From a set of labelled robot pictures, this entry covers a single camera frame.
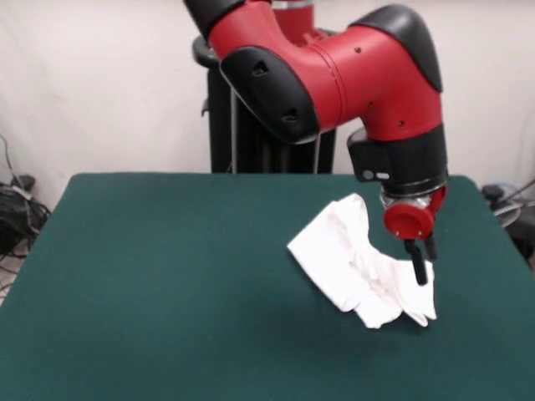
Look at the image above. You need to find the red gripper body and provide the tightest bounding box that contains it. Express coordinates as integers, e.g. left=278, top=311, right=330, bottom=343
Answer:
left=383, top=183, right=448, bottom=242

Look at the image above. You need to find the white towel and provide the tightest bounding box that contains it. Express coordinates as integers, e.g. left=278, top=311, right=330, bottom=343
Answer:
left=286, top=192, right=438, bottom=330

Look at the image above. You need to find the dark green table cloth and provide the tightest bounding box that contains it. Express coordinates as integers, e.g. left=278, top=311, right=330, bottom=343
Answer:
left=0, top=172, right=535, bottom=401

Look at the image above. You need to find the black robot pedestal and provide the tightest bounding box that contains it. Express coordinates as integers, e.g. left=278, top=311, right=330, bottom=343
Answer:
left=191, top=28, right=347, bottom=175

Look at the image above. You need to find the black cable tangle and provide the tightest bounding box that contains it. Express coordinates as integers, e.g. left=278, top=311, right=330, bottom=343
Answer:
left=0, top=133, right=54, bottom=289

